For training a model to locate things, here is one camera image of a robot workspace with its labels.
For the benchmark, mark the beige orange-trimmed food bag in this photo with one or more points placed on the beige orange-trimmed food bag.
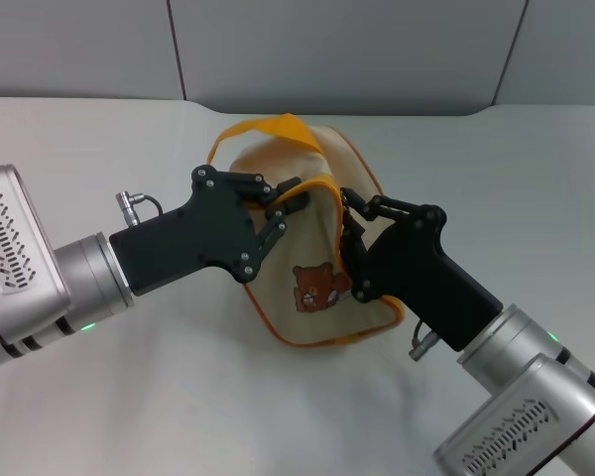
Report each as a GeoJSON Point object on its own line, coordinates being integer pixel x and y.
{"type": "Point", "coordinates": [307, 238]}

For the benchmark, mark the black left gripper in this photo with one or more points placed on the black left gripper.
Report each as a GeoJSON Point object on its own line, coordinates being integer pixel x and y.
{"type": "Point", "coordinates": [203, 233]}

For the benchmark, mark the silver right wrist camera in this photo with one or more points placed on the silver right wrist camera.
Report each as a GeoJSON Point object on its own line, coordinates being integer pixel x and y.
{"type": "Point", "coordinates": [515, 426]}

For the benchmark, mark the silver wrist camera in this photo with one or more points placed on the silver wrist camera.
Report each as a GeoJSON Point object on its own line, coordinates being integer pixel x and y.
{"type": "Point", "coordinates": [15, 233]}
{"type": "Point", "coordinates": [515, 426]}

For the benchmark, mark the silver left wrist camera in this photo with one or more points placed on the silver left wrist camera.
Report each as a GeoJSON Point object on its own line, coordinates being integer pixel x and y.
{"type": "Point", "coordinates": [15, 233]}

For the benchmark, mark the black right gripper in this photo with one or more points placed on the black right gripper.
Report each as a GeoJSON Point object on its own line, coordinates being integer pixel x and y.
{"type": "Point", "coordinates": [416, 268]}

